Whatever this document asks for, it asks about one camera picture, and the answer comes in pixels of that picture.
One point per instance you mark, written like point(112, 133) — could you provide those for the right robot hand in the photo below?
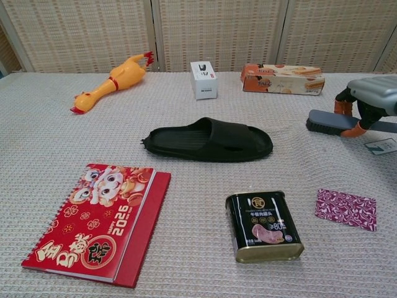
point(376, 93)

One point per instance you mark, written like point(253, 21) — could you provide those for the grey tool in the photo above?
point(325, 122)

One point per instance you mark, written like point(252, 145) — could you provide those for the small white tag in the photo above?
point(383, 147)

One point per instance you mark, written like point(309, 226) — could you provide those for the orange biscuit box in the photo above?
point(279, 82)

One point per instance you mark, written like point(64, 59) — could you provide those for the purple patterned card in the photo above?
point(345, 209)

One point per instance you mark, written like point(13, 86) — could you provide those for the black slipper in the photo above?
point(217, 141)

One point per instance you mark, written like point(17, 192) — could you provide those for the woven folding screen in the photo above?
point(217, 31)

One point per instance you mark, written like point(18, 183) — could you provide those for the small white product box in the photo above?
point(204, 83)

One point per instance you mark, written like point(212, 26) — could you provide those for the black luncheon meat can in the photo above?
point(263, 226)

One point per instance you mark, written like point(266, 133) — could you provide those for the beige woven tablecloth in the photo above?
point(186, 186)

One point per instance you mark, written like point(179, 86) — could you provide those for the yellow rubber chicken toy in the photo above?
point(124, 76)

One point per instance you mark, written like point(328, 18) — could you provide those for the red 2026 spiral calendar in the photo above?
point(93, 226)

